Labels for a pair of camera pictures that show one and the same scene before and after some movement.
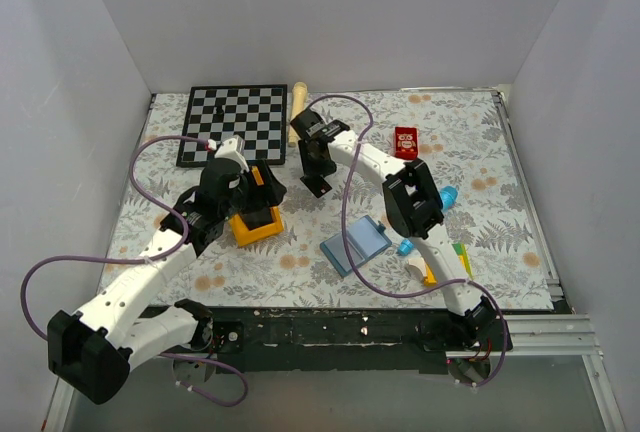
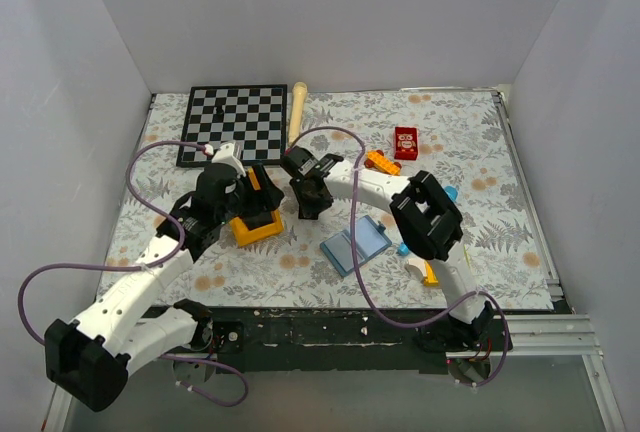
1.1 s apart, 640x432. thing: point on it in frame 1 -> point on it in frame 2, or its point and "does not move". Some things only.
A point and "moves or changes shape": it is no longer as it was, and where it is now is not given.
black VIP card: [316, 184] moves or changes shape
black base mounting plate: [301, 339] does not move
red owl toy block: [406, 142] does not move
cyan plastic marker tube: [448, 196] does not move
